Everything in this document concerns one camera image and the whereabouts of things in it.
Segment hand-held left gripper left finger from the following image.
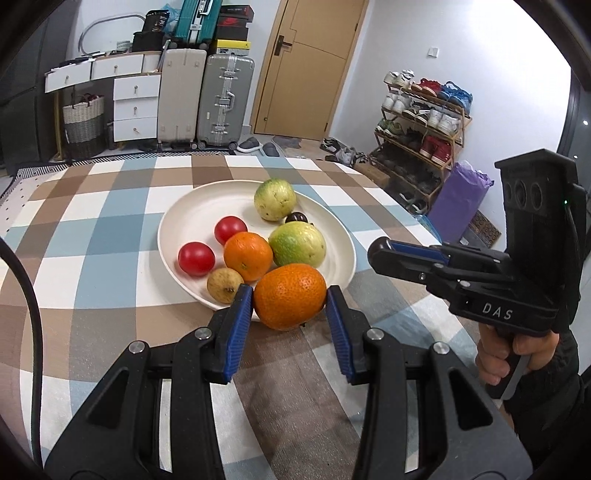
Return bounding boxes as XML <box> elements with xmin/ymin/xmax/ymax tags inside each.
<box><xmin>44</xmin><ymin>284</ymin><xmax>254</xmax><ymax>480</ymax></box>

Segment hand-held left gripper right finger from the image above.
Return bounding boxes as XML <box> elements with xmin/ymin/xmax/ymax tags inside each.
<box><xmin>325</xmin><ymin>285</ymin><xmax>534</xmax><ymax>480</ymax></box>

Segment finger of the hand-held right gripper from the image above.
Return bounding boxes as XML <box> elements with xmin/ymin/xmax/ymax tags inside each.
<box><xmin>387</xmin><ymin>237</ymin><xmax>505</xmax><ymax>267</ymax></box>
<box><xmin>368</xmin><ymin>237</ymin><xmax>462</xmax><ymax>291</ymax></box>

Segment small tan round fruit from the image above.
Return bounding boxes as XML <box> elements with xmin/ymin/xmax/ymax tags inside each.
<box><xmin>206</xmin><ymin>268</ymin><xmax>245</xmax><ymax>304</ymax></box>

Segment orange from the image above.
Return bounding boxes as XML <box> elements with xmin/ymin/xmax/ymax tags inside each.
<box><xmin>253</xmin><ymin>263</ymin><xmax>328</xmax><ymax>331</ymax></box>
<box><xmin>223</xmin><ymin>232</ymin><xmax>274</xmax><ymax>283</ymax></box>

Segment red tomato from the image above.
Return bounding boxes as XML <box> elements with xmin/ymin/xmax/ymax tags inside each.
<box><xmin>214</xmin><ymin>216</ymin><xmax>249</xmax><ymax>246</ymax></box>
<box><xmin>178</xmin><ymin>241</ymin><xmax>216</xmax><ymax>278</ymax></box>

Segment large green-yellow citrus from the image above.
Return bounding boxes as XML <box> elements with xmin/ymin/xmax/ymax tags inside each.
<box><xmin>268</xmin><ymin>221</ymin><xmax>327</xmax><ymax>268</ymax></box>

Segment cream round plate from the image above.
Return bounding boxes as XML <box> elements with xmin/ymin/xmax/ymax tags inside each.
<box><xmin>157</xmin><ymin>180</ymin><xmax>357</xmax><ymax>311</ymax></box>

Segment person's right hand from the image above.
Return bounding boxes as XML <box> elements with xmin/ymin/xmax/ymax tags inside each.
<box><xmin>475</xmin><ymin>323</ymin><xmax>561</xmax><ymax>381</ymax></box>

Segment purple bag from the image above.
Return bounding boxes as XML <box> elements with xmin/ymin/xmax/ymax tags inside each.
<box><xmin>427</xmin><ymin>161</ymin><xmax>495</xmax><ymax>243</ymax></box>

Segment dark doormat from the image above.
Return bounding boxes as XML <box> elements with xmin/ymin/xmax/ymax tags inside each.
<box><xmin>464</xmin><ymin>210</ymin><xmax>502</xmax><ymax>247</ymax></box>

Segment cardboard box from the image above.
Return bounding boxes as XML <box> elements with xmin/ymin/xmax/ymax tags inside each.
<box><xmin>355</xmin><ymin>162</ymin><xmax>391</xmax><ymax>190</ymax></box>

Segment wooden shoe rack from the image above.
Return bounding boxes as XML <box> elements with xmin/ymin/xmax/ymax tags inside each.
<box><xmin>369</xmin><ymin>69</ymin><xmax>472</xmax><ymax>215</ymax></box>

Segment yellow-green guava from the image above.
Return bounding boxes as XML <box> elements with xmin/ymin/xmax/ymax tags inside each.
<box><xmin>253</xmin><ymin>178</ymin><xmax>297</xmax><ymax>222</ymax></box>

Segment checked tablecloth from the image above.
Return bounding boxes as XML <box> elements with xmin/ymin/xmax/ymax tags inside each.
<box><xmin>0</xmin><ymin>154</ymin><xmax>444</xmax><ymax>480</ymax></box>

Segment grey slippers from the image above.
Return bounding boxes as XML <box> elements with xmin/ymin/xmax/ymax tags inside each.
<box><xmin>236</xmin><ymin>136</ymin><xmax>280</xmax><ymax>157</ymax></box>

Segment wooden door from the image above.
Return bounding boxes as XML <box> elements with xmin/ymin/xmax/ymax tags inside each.
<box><xmin>252</xmin><ymin>0</ymin><xmax>370</xmax><ymax>141</ymax></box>

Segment silver suitcase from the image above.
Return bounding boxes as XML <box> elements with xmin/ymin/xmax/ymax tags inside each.
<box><xmin>196</xmin><ymin>53</ymin><xmax>256</xmax><ymax>148</ymax></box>

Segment beige suitcase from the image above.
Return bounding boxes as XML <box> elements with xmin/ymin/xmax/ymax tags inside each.
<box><xmin>157</xmin><ymin>46</ymin><xmax>208</xmax><ymax>149</ymax></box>

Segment white desk with drawers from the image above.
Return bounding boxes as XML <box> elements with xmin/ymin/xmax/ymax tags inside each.
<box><xmin>45</xmin><ymin>50</ymin><xmax>162</xmax><ymax>144</ymax></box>

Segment woven wicker basket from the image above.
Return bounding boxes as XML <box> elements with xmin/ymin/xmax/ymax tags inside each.
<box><xmin>62</xmin><ymin>95</ymin><xmax>106</xmax><ymax>158</ymax></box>

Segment yellow and black shoebox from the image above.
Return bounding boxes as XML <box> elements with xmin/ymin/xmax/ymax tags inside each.
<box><xmin>213</xmin><ymin>39</ymin><xmax>252</xmax><ymax>56</ymax></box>

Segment black and red shoebox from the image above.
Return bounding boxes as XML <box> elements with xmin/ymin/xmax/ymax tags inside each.
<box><xmin>217</xmin><ymin>4</ymin><xmax>254</xmax><ymax>41</ymax></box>

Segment teal suitcase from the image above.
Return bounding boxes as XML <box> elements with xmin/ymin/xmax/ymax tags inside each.
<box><xmin>174</xmin><ymin>0</ymin><xmax>221</xmax><ymax>47</ymax></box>

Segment black refrigerator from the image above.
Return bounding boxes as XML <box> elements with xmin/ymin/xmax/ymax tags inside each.
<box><xmin>0</xmin><ymin>18</ymin><xmax>70</xmax><ymax>176</ymax></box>

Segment black cable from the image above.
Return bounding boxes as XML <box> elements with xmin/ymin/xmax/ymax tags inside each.
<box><xmin>0</xmin><ymin>240</ymin><xmax>43</xmax><ymax>464</ymax></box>

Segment bent metal tube frame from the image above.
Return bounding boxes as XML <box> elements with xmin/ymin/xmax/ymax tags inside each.
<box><xmin>79</xmin><ymin>13</ymin><xmax>145</xmax><ymax>55</ymax></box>

